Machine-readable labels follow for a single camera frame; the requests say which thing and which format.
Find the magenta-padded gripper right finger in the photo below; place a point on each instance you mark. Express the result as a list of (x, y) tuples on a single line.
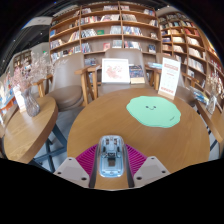
[(138, 158)]

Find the dark cover book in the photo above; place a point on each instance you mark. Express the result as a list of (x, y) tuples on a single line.
[(136, 74)]

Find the transparent blue computer mouse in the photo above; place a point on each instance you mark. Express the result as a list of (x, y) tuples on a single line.
[(111, 156)]

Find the large wooden bookshelf unit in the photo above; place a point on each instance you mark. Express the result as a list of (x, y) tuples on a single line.
[(103, 30), (188, 45)]

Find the small white table card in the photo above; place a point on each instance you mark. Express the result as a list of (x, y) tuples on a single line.
[(20, 100)]

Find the stack of colourful books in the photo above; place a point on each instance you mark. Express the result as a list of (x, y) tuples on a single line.
[(200, 96)]

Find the green smiley mouse pad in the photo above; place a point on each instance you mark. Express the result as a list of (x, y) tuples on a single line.
[(153, 111)]

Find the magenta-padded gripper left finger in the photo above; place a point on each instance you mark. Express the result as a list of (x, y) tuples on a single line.
[(85, 158)]

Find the round wooden table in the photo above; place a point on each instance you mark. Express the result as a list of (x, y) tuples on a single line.
[(216, 121), (30, 130)]

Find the light blue book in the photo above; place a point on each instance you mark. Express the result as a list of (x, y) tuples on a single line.
[(155, 65)]

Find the white sign on wooden base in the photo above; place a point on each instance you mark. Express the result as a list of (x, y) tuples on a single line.
[(169, 77)]

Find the small distant wooden bookshelf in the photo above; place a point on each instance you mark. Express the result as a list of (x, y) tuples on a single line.
[(20, 57)]

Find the white framed floral picture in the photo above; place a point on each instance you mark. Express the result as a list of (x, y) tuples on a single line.
[(115, 70)]

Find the glass vase with dried flowers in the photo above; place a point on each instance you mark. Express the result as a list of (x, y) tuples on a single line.
[(30, 103), (211, 104)]

